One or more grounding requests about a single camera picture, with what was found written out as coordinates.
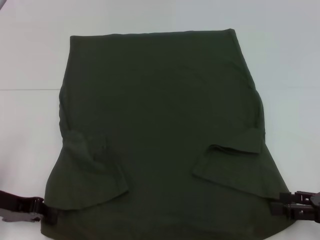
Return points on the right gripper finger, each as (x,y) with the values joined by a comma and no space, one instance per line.
(298,196)
(295,211)

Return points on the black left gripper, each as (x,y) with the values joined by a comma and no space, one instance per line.
(11,207)

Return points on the dark green t-shirt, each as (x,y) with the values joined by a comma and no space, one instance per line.
(160,120)

